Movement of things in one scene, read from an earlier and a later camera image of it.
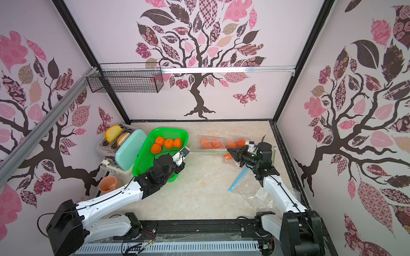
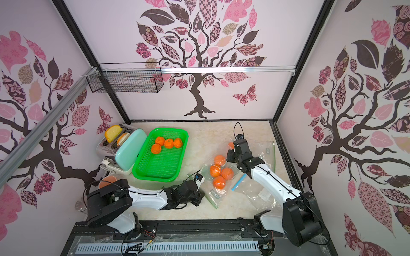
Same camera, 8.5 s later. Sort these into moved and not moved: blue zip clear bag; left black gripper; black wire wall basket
Moved: left black gripper
Not moved: black wire wall basket; blue zip clear bag
